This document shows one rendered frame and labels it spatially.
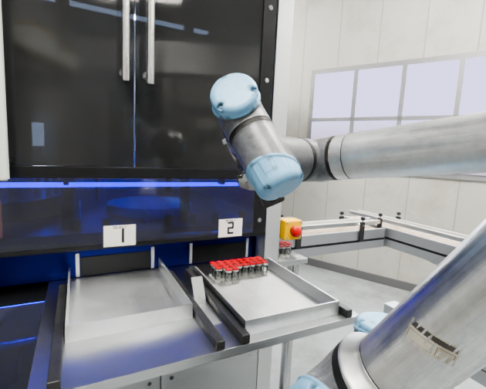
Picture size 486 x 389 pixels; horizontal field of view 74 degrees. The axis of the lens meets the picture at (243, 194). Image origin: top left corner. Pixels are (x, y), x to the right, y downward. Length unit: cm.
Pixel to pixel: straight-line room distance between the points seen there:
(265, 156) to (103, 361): 48
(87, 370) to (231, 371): 70
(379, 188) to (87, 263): 295
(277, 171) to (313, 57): 351
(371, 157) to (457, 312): 24
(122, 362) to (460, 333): 54
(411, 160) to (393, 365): 25
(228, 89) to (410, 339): 38
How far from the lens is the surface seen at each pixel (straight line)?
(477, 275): 34
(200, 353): 70
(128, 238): 98
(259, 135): 48
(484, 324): 35
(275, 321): 78
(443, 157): 48
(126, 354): 72
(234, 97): 49
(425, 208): 347
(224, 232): 106
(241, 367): 131
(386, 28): 374
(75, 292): 99
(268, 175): 45
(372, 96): 358
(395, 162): 50
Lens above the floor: 127
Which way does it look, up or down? 8 degrees down
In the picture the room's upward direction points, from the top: 3 degrees clockwise
